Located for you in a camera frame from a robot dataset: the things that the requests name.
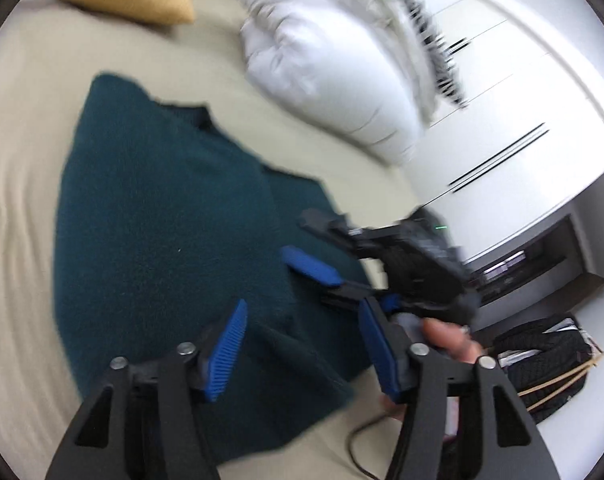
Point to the dark low cabinet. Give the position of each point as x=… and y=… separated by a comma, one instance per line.
x=532, y=265

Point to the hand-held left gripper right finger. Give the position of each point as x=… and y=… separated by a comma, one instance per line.
x=377, y=355

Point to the bed with cream sheet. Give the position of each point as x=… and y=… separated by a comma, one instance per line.
x=21, y=135

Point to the white wardrobe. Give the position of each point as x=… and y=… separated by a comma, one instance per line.
x=522, y=90

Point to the dark teal knit sweater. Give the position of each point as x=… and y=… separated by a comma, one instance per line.
x=171, y=240

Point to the white pillow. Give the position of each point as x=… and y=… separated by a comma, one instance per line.
x=332, y=70

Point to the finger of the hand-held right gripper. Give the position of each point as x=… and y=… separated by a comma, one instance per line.
x=309, y=267
x=339, y=230

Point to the black quilted bag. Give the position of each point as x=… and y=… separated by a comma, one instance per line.
x=547, y=360

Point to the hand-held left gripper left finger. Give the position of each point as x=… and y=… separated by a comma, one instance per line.
x=227, y=352

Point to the person's right hand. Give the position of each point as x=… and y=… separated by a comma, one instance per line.
x=447, y=337

